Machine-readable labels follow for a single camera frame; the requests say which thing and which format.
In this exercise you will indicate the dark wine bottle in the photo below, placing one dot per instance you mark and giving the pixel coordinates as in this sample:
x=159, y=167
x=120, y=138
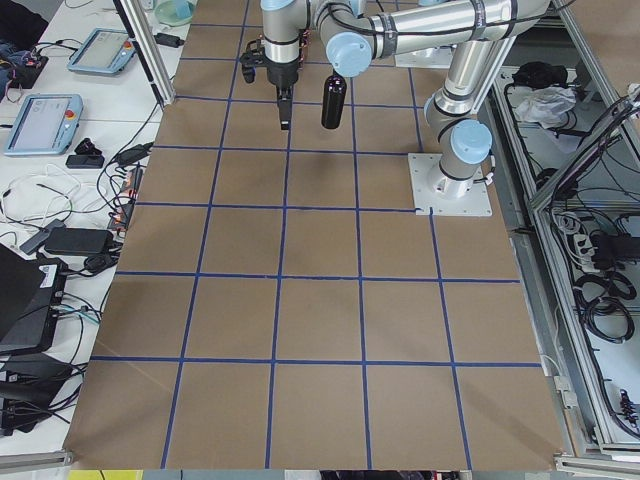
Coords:
x=334, y=95

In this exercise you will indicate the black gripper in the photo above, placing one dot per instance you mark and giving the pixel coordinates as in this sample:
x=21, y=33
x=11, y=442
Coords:
x=283, y=76

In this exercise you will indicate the blue teach pendant far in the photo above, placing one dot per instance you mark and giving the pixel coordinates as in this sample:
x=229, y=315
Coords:
x=105, y=52

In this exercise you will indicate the blue teach pendant near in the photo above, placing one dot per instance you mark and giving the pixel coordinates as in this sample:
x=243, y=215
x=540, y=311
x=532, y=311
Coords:
x=45, y=125

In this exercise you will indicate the green glass plate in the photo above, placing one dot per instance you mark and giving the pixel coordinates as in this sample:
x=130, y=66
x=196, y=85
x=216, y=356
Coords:
x=174, y=12

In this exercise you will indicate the black laptop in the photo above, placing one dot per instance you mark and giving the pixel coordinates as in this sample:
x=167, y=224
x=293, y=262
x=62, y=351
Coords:
x=30, y=292

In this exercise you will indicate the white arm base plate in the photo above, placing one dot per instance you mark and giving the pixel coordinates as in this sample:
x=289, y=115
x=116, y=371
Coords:
x=430, y=58
x=436, y=194

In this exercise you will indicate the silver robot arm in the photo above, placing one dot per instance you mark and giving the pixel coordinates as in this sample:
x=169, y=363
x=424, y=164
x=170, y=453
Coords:
x=479, y=33

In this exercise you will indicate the aluminium frame post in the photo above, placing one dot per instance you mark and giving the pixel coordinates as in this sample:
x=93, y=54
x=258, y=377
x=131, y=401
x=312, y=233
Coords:
x=140, y=33

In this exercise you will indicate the black power adapter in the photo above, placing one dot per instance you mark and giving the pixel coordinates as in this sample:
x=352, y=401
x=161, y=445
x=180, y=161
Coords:
x=168, y=40

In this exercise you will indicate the blue teach pendant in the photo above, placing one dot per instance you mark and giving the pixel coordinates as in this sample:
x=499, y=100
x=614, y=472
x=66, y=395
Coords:
x=105, y=52
x=45, y=125

